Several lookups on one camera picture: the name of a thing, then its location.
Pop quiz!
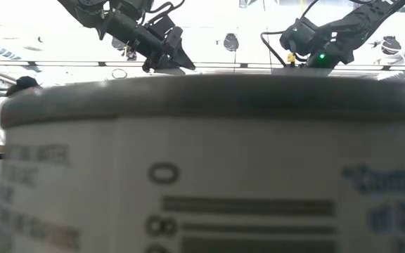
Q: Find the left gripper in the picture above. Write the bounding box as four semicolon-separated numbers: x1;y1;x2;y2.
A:
137;26;197;71

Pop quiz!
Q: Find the green-label tuna can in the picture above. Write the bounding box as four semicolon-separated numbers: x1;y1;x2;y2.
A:
0;72;405;253

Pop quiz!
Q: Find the person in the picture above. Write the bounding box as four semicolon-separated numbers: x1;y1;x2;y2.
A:
0;75;44;147

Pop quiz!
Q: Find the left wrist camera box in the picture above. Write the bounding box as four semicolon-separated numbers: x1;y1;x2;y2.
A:
148;15;176;40

